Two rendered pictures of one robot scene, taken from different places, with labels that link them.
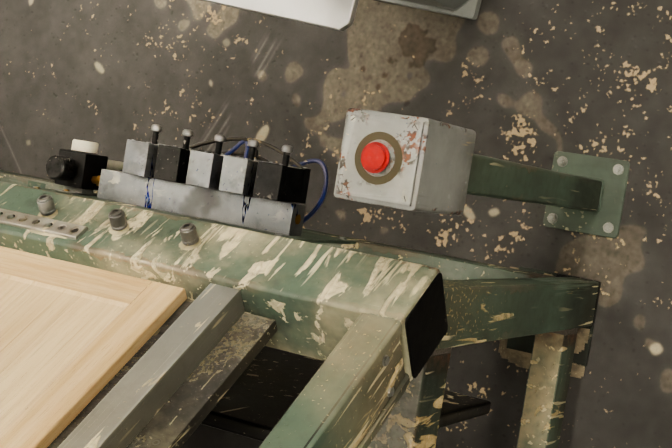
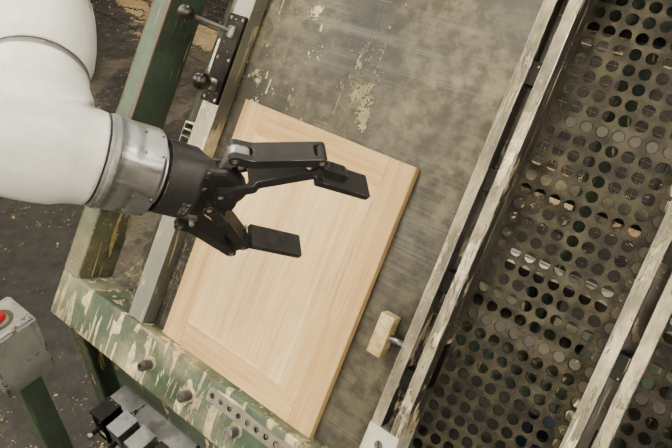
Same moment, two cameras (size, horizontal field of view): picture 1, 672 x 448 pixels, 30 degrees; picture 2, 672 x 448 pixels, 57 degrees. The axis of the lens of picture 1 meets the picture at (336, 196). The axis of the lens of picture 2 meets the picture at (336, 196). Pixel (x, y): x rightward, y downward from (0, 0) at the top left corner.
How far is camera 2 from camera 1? 196 cm
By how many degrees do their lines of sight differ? 71
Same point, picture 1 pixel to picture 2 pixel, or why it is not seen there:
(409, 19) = not seen: outside the picture
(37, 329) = (232, 305)
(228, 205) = (145, 418)
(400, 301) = (63, 283)
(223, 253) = (133, 347)
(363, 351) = (76, 245)
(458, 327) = not seen: hidden behind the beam
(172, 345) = (152, 265)
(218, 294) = (137, 310)
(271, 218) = (126, 397)
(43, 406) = not seen: hidden behind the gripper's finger
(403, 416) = (127, 275)
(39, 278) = (241, 363)
